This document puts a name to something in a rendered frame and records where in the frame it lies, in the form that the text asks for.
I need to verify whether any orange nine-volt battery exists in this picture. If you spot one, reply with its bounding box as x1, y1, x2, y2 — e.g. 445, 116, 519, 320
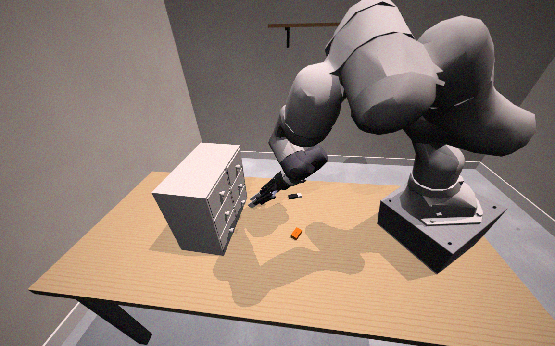
291, 227, 302, 240

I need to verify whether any grey drawer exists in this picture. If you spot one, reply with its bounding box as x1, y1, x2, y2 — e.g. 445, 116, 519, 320
207, 171, 229, 219
227, 149, 242, 186
234, 186, 247, 220
231, 169, 244, 204
220, 210, 237, 252
214, 192, 233, 237

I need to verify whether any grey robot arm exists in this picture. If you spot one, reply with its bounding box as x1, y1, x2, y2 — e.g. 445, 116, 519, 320
268, 0, 536, 226

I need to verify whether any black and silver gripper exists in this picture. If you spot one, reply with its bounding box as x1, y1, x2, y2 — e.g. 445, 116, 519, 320
248, 171, 291, 208

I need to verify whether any white chest of drawers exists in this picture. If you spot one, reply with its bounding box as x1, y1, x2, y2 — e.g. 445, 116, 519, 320
152, 143, 240, 256

